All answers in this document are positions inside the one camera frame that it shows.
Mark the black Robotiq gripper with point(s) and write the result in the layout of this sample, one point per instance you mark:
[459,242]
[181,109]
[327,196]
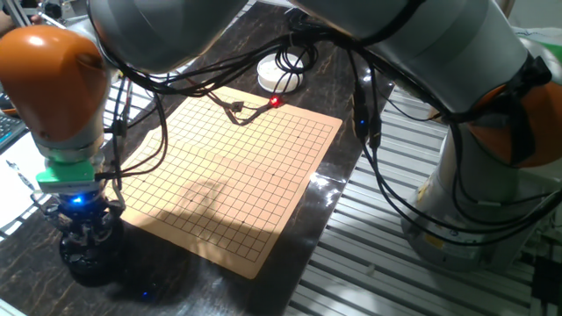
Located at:
[81,210]

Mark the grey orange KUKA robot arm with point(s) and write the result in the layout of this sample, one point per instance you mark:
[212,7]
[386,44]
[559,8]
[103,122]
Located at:
[439,52]

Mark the person's bare forearm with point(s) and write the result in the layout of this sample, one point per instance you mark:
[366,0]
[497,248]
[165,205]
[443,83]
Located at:
[11,24]

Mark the tan go board mat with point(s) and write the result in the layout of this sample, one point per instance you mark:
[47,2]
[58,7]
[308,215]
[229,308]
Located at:
[228,175]

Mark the person's bare hand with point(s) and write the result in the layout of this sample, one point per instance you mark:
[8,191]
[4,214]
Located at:
[34,19]

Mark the black bowl of black stones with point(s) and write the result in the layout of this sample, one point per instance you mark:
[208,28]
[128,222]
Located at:
[94,263]

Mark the white paper sheet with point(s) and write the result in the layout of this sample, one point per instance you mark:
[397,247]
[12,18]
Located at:
[15,197]

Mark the black silver pen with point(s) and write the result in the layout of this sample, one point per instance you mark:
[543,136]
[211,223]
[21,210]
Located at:
[17,172]

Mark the black computer keyboard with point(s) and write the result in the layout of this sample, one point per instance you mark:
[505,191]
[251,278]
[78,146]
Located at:
[9,131]

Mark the white bowl of white stones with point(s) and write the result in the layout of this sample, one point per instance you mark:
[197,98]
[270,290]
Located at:
[268,76]

